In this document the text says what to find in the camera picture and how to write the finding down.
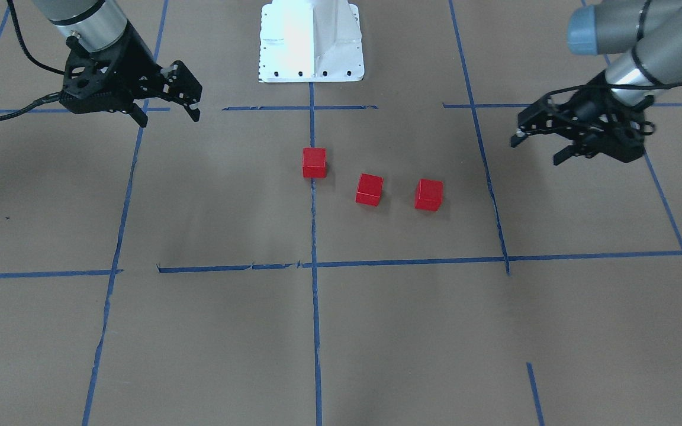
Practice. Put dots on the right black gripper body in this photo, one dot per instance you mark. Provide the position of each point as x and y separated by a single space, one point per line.
137 58

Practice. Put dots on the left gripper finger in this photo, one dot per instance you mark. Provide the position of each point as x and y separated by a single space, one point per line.
546 117
574 150

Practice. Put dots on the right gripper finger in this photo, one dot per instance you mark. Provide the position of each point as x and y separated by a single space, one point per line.
180 86
139 116

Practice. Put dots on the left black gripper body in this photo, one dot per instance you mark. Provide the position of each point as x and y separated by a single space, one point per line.
584 110

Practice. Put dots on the red block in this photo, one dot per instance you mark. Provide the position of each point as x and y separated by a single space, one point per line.
314 163
369 189
429 195

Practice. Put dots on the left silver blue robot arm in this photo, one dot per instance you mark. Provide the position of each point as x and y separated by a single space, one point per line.
645 35

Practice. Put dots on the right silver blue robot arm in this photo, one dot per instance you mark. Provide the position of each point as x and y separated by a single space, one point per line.
97 24

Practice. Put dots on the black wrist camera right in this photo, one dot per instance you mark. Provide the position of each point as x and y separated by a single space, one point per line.
93 85

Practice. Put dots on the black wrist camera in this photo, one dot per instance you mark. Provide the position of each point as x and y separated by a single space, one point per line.
93 85
623 139

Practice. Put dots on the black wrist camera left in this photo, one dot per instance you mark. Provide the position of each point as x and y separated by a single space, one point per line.
623 139

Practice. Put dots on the white camera pole base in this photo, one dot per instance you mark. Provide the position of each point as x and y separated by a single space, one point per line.
310 41

